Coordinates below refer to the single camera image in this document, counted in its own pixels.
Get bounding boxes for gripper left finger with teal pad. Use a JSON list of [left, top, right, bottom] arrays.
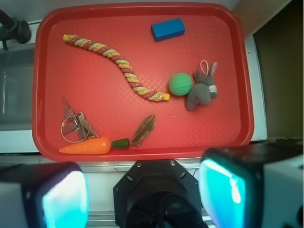
[[0, 162, 90, 228]]

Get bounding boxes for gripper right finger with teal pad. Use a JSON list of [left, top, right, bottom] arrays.
[[199, 145, 304, 228]]

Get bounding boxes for orange toy carrot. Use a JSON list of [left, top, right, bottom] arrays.
[[58, 137, 129, 155]]

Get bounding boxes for silver key bunch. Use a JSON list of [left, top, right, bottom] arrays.
[[60, 97, 99, 143]]

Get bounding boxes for grey plush bunny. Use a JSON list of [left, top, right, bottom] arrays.
[[186, 59, 218, 111]]

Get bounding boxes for red plastic tray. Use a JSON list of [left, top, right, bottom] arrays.
[[32, 2, 254, 162]]

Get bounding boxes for green dimpled ball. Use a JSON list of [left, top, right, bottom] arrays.
[[168, 72, 192, 96]]

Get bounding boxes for blue rectangular block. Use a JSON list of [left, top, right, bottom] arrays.
[[151, 18, 185, 42]]

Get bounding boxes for white cabinet frame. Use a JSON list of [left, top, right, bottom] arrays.
[[245, 36, 268, 142]]

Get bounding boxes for black octagonal mount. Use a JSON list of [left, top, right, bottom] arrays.
[[113, 160, 208, 228]]

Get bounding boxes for multicolored twisted rope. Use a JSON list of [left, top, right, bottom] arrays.
[[63, 34, 171, 102]]

